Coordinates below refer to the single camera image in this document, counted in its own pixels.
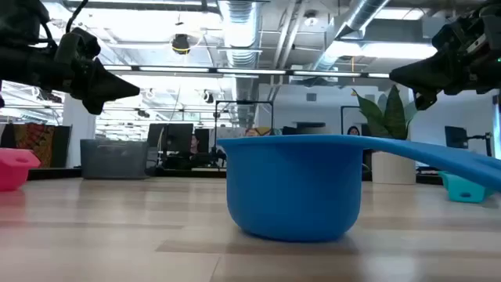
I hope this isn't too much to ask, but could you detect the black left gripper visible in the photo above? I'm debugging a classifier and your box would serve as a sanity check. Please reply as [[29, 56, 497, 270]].
[[0, 45, 141, 116]]

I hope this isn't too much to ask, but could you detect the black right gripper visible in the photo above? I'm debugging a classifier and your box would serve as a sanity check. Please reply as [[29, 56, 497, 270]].
[[389, 42, 501, 111]]

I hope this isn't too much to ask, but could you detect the pink measuring cup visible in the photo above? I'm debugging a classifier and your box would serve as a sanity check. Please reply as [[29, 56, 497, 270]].
[[0, 147, 41, 192]]

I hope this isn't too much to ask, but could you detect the large blue measuring cup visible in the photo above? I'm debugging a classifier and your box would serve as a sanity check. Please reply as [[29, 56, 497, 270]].
[[216, 134, 501, 243]]

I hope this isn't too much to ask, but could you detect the black monitor on arm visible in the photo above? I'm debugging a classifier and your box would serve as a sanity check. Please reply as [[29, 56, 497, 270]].
[[444, 125, 494, 157]]

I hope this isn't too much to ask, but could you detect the grey basket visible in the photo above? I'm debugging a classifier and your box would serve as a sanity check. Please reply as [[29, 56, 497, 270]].
[[80, 139, 150, 180]]

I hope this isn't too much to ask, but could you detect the bright ceiling light panel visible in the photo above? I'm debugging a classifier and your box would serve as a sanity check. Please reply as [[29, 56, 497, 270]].
[[324, 40, 438, 60]]

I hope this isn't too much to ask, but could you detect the green leafy plant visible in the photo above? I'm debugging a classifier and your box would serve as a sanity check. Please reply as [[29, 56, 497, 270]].
[[351, 85, 418, 141]]

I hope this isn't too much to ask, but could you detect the black computer monitor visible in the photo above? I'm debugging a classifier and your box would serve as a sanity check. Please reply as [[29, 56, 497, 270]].
[[147, 123, 169, 154], [167, 123, 195, 154], [194, 128, 211, 154]]

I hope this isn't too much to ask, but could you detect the black upright panel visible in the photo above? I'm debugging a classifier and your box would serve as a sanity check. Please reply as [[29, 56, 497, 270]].
[[50, 125, 73, 168]]

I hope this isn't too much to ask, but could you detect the orange patterned cloth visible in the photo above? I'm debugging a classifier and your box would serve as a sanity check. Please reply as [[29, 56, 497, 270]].
[[13, 123, 56, 168]]

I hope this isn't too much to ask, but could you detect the white plant pot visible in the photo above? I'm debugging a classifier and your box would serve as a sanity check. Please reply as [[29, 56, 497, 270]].
[[370, 150, 417, 185]]

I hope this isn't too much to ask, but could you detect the long LED light bar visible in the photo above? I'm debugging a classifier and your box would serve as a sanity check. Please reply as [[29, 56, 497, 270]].
[[102, 64, 391, 79]]

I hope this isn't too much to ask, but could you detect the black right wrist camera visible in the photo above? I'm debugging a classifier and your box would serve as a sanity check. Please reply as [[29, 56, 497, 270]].
[[431, 5, 486, 54]]

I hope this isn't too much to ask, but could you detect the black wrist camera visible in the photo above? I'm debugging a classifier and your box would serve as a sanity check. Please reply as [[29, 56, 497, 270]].
[[431, 5, 486, 54], [53, 26, 102, 66]]

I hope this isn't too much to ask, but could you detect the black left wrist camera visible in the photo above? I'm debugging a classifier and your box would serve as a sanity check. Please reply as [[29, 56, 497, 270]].
[[53, 26, 102, 66]]

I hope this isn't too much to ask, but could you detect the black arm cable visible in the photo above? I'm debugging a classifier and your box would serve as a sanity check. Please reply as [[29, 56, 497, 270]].
[[65, 0, 89, 34]]

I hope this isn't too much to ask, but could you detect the black overhead camera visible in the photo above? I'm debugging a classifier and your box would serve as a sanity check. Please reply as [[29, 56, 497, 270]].
[[171, 33, 192, 56]]

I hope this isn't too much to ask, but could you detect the black table frame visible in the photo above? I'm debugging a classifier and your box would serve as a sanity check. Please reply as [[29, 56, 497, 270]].
[[27, 167, 445, 186]]

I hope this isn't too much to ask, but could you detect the silver ceiling duct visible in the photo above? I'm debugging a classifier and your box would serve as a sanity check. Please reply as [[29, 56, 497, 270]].
[[217, 0, 261, 126], [311, 0, 392, 75]]

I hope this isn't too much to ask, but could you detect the black metal frame stand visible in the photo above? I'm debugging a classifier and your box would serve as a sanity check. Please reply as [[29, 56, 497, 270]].
[[340, 104, 373, 136], [214, 99, 275, 170]]

